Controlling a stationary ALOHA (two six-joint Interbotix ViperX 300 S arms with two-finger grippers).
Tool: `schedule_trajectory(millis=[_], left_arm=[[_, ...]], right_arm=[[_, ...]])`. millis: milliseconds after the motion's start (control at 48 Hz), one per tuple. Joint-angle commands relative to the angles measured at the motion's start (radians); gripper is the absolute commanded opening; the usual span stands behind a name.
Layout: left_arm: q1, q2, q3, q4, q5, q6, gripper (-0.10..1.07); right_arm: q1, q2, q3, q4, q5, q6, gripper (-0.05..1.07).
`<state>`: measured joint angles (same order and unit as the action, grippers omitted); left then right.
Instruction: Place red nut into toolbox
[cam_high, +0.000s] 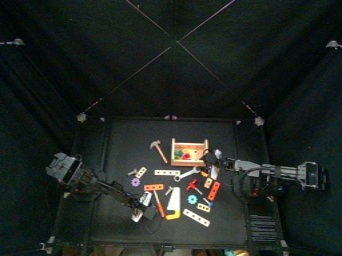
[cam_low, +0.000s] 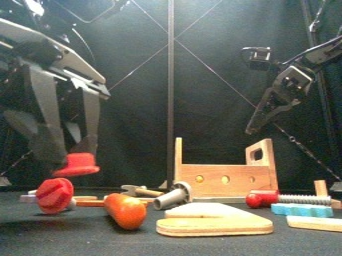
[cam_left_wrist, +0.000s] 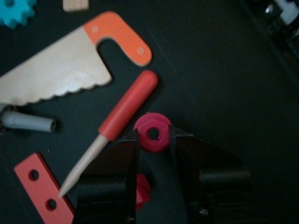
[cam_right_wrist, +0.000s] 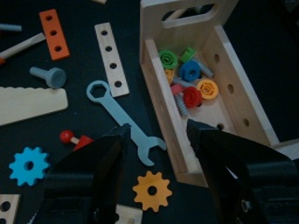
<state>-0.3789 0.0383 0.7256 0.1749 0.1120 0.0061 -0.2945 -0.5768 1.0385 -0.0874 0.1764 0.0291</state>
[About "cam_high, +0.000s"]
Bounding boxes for orange toy screwdriver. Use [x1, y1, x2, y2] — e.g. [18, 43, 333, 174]
[153, 190, 168, 219]

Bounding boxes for wooden toy hammer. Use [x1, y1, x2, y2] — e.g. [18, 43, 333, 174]
[149, 139, 170, 165]

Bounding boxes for grey toy wrench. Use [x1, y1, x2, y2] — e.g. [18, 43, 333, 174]
[173, 166, 202, 183]

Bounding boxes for wooden toy toolbox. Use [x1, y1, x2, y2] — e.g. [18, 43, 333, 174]
[170, 138, 210, 167]

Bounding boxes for short cream perforated bar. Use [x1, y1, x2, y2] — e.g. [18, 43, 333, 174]
[196, 202, 213, 213]

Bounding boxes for long white perforated bar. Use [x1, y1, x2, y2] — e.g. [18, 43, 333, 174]
[182, 208, 213, 228]

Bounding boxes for medium white perforated bar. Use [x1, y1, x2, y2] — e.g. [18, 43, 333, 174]
[154, 169, 182, 177]

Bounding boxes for yellow handled toy saw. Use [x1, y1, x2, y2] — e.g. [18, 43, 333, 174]
[165, 186, 184, 221]

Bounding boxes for red perforated bar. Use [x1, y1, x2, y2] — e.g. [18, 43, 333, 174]
[206, 180, 224, 202]

